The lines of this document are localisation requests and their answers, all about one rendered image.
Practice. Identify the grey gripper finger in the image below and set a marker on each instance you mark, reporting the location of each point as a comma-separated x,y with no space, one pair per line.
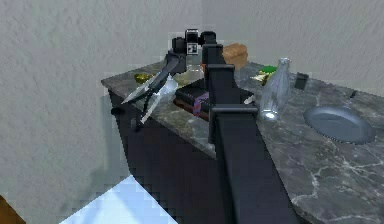
151,108
156,80

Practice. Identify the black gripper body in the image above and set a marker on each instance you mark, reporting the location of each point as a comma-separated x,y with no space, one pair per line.
178,50

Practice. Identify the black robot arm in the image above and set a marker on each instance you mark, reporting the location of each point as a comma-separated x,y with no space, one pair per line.
240,160

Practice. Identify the clear glass bowl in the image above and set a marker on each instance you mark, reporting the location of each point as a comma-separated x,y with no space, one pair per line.
170,86

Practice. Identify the olive yellow round object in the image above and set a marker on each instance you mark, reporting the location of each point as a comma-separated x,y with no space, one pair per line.
142,78

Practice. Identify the clear glass jar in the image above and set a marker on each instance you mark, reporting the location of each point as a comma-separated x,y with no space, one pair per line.
194,68

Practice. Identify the stack of dark books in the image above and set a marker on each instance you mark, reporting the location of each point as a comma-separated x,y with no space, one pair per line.
195,98

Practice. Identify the brown bread loaf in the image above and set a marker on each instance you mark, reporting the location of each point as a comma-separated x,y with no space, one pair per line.
236,55

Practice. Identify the green and yellow packet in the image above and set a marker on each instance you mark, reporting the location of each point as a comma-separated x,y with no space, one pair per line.
265,74

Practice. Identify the clear glass bottle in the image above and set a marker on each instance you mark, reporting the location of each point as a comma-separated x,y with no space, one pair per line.
276,90

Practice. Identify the small black box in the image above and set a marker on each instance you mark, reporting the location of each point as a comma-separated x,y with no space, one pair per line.
301,81

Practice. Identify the dark cabinet with marble top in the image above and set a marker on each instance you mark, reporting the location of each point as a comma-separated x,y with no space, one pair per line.
313,173

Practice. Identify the grey frying pan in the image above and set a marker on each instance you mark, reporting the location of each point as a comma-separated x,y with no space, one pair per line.
338,124

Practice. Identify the brown wooden furniture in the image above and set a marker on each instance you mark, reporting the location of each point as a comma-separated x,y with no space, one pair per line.
9,213

